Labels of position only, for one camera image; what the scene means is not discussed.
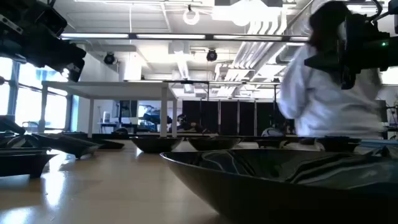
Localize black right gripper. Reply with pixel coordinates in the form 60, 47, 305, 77
304, 15, 374, 90

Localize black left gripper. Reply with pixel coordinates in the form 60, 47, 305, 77
0, 30, 87, 83

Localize person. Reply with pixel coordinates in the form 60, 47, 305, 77
169, 113, 212, 134
277, 0, 386, 140

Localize white perforated metal shelf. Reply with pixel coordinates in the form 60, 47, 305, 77
37, 80, 178, 138

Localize black monitor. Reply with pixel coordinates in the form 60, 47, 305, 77
119, 100, 139, 118
376, 99, 389, 123

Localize white and dark ball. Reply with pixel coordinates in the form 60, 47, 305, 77
261, 126, 282, 138

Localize long linear ceiling light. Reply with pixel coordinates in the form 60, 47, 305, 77
60, 32, 310, 43

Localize black room divider panels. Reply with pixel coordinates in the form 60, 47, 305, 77
182, 99, 290, 137

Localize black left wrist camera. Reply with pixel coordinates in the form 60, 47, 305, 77
26, 0, 68, 37

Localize black aluminium rig frame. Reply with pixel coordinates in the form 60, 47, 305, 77
60, 132, 398, 149

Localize white ring light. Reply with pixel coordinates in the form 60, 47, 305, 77
182, 4, 201, 26

